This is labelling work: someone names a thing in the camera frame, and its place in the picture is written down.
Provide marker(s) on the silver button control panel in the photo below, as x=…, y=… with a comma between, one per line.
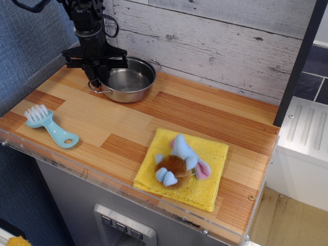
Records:
x=118, y=229

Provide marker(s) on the stainless steel pan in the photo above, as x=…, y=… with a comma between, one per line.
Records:
x=131, y=84

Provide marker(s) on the yellow object bottom left corner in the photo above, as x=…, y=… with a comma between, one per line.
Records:
x=15, y=241

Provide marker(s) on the dark right vertical post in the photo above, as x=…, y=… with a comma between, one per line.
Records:
x=304, y=51

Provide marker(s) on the blue and brown plush toy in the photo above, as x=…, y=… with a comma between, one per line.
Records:
x=176, y=169

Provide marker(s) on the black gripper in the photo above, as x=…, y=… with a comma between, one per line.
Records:
x=96, y=52

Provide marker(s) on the white ridged side cabinet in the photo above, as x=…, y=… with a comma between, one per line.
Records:
x=299, y=163

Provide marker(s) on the yellow folded cloth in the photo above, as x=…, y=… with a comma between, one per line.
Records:
x=197, y=193

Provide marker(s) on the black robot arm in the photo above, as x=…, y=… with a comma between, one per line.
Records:
x=88, y=18

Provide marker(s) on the light blue dish brush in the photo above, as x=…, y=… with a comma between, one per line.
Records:
x=39, y=116

